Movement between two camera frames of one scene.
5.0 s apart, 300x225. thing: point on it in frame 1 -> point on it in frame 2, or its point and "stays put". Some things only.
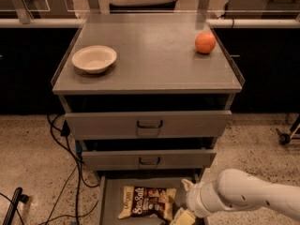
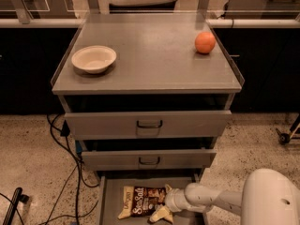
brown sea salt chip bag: x=147 y=201 stays put
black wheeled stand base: x=285 y=138 stays put
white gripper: x=193 y=198 -> x=173 y=199
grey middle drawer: x=146 y=160 stays put
